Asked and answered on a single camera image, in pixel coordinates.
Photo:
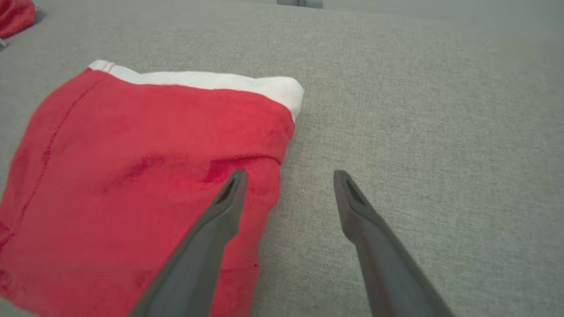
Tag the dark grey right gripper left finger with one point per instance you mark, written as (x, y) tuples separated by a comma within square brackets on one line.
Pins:
[(198, 264)]

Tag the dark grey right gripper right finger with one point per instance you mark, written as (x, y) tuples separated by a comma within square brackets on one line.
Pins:
[(387, 268)]

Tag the red jersey white sleeves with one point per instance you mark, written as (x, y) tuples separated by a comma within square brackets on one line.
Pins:
[(15, 15)]

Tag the grey metal partition post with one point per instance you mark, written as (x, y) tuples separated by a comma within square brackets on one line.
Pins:
[(299, 3)]

